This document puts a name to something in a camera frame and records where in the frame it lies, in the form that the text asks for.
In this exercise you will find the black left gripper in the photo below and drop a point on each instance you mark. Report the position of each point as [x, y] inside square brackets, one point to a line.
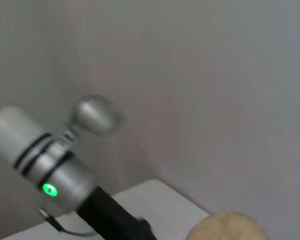
[110, 220]

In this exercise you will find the round beige egg yolk pastry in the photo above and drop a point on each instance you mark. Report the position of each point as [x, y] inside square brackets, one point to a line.
[227, 227]

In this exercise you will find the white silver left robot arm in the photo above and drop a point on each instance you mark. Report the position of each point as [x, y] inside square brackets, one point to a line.
[15, 130]

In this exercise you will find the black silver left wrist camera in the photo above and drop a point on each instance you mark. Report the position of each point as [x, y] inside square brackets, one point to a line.
[95, 115]

